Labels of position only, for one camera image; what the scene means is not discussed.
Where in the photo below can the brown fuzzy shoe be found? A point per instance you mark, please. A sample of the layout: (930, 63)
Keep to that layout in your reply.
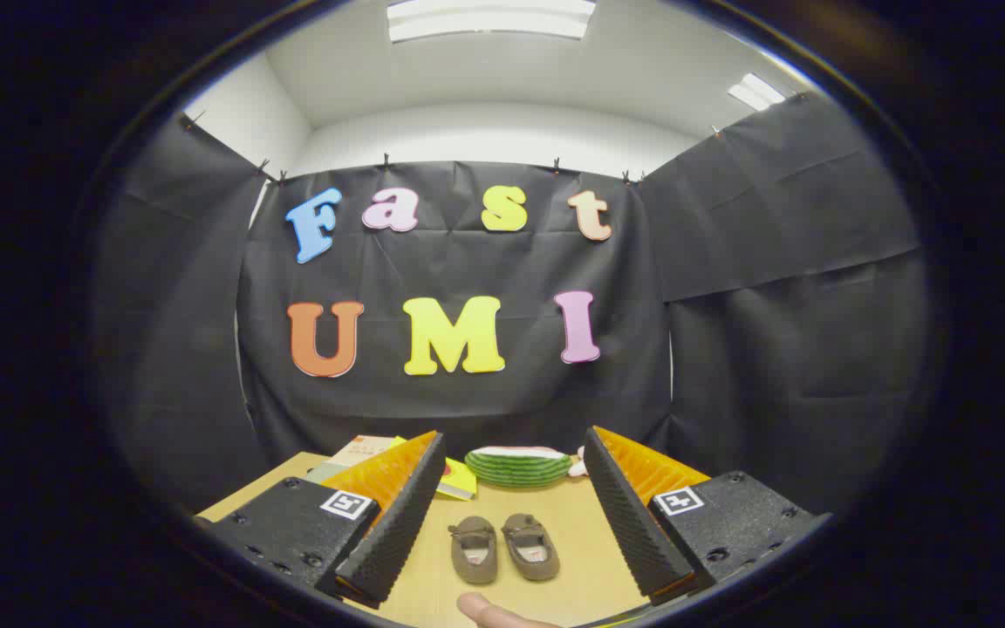
(472, 567)
(530, 563)

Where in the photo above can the long ceiling light panel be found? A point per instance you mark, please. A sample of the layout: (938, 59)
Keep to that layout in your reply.
(489, 17)

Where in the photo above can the yellow book with red circle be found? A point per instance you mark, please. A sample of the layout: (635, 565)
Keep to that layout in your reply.
(459, 480)

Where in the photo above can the pink and green plush toy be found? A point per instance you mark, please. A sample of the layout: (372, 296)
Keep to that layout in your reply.
(578, 465)

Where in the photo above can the beige book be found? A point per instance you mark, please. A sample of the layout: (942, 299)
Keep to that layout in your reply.
(358, 451)

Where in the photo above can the small ceiling light panel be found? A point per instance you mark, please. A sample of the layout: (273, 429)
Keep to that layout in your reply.
(755, 91)

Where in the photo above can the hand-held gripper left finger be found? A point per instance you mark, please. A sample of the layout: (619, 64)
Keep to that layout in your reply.
(402, 515)

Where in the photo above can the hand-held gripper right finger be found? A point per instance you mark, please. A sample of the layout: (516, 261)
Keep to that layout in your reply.
(629, 523)

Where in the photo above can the watermelon slice plush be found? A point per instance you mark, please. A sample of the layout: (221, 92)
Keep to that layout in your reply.
(518, 469)

